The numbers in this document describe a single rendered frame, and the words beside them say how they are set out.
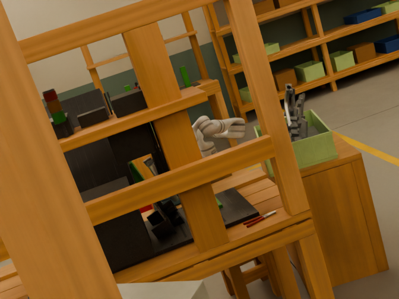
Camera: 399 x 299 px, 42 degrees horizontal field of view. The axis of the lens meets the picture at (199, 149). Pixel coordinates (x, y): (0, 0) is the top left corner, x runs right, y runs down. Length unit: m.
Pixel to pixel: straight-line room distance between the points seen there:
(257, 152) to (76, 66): 6.05
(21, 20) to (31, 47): 6.02
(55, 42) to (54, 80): 6.01
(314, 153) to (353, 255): 0.70
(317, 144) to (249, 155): 1.00
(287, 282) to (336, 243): 0.39
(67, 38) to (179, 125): 0.54
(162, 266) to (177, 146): 0.53
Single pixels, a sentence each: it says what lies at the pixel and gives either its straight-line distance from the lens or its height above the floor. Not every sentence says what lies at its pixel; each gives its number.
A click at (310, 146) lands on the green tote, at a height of 0.91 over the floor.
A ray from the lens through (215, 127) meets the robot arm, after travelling 2.43.
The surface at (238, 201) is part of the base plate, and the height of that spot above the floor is 0.90.
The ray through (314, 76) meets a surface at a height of 0.31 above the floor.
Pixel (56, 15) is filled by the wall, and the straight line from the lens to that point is 7.99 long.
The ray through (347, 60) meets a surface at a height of 0.38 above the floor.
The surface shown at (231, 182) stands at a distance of 2.87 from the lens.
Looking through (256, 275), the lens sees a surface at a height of 0.20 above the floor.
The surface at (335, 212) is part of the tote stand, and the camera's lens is 3.19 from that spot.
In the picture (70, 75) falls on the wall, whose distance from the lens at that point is 8.00.
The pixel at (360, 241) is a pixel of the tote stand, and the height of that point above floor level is 0.24.
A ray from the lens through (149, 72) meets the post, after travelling 2.04.
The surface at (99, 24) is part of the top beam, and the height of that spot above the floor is 1.91.
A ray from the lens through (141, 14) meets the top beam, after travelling 2.04.
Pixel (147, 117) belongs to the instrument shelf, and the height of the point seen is 1.52.
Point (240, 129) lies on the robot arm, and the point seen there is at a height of 1.20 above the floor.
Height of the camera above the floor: 1.87
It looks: 15 degrees down
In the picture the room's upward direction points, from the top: 18 degrees counter-clockwise
